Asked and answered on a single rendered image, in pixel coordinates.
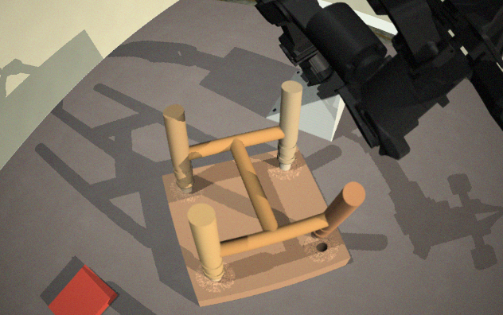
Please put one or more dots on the tan wooden stool seat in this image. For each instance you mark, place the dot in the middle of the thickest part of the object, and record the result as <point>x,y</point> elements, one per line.
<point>293,195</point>

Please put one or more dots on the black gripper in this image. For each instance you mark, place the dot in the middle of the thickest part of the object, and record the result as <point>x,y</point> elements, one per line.
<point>479,29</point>

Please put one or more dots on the tan wooden stool leg frame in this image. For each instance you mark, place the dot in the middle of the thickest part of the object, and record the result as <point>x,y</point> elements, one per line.
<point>202,217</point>

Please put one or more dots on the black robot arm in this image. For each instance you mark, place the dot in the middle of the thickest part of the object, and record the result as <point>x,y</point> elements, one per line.
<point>387,107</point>

